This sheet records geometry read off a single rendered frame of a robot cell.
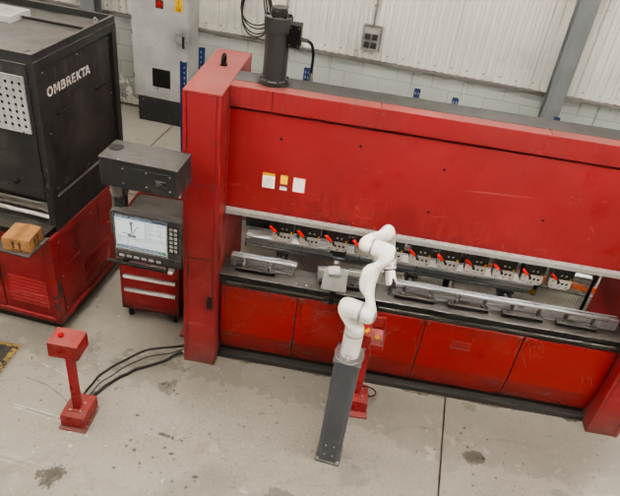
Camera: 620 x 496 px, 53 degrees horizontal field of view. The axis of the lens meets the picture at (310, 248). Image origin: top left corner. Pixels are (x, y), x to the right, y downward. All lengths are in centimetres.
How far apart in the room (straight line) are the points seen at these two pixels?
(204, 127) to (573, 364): 320
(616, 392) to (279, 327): 257
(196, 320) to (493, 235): 229
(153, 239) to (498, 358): 271
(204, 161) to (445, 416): 271
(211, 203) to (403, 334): 176
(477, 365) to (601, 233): 136
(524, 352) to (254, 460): 214
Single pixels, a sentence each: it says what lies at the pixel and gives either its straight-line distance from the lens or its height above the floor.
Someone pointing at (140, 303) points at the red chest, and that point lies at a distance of 545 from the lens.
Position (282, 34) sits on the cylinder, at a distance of 394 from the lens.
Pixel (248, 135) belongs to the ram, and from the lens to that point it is 413.
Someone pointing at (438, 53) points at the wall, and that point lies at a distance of 809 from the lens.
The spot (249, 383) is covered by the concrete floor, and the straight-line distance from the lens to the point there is 503.
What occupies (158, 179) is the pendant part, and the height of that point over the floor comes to 187.
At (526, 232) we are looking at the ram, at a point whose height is 159.
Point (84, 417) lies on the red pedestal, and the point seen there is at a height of 12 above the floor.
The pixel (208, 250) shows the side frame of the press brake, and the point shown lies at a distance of 442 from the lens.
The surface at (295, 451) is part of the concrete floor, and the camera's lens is 466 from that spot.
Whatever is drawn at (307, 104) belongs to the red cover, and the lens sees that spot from 396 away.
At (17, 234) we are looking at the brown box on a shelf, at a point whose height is 110.
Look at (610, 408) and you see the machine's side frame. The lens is 536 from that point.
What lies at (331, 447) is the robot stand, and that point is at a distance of 448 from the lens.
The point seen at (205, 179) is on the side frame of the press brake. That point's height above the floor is 171.
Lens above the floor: 373
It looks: 35 degrees down
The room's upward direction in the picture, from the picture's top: 8 degrees clockwise
